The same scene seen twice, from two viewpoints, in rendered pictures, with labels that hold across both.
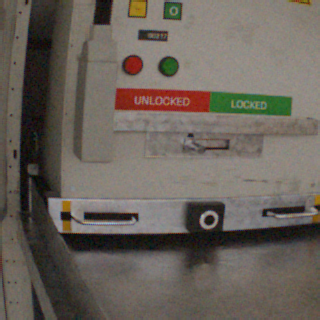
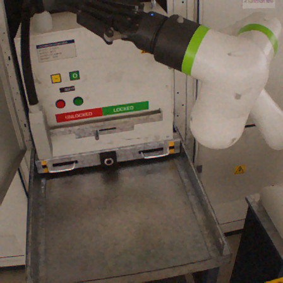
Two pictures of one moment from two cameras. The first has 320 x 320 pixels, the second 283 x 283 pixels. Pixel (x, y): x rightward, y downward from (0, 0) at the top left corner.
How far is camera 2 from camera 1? 0.71 m
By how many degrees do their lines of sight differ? 31
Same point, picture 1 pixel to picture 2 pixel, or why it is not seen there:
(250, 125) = (121, 123)
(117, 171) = (64, 144)
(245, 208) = (129, 151)
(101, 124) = (43, 146)
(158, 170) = (83, 141)
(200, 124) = (95, 127)
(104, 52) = (36, 118)
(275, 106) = (138, 107)
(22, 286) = not seen: hidden behind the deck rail
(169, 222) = (92, 161)
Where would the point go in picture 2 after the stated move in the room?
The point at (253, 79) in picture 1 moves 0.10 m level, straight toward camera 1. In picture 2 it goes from (124, 97) to (114, 113)
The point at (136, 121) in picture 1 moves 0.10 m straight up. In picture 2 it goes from (65, 131) to (60, 105)
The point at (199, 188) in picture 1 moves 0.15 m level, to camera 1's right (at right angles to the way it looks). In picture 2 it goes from (104, 145) to (145, 148)
